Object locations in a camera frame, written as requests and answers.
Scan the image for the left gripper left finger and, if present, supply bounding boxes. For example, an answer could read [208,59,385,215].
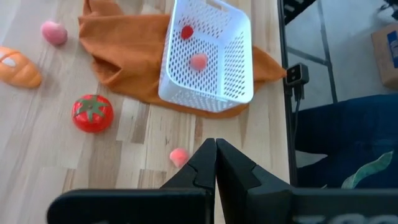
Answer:
[160,138,218,224]

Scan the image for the orange cloth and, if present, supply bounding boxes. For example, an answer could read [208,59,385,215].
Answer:
[77,0,287,119]

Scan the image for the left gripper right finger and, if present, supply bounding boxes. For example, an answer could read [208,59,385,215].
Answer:
[216,138,294,224]

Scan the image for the small black table camera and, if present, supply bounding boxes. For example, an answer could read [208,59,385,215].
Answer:
[285,62,310,87]

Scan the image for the white perforated plastic basket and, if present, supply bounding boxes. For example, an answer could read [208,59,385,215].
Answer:
[157,0,254,113]

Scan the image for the pink toy peach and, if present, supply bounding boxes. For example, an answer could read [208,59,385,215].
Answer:
[169,147,190,169]
[40,20,68,46]
[189,52,209,72]

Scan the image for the black metal table frame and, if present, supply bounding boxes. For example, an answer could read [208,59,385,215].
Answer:
[276,0,300,187]

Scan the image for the red toy tomato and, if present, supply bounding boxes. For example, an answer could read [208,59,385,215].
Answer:
[71,94,114,134]

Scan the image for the red toy raspberry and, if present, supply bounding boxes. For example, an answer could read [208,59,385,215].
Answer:
[180,24,195,40]

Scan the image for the grey metal frame legs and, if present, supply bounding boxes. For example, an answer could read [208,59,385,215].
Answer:
[284,0,339,104]

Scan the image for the dark blue fabric object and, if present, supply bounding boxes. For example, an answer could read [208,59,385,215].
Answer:
[294,93,398,190]

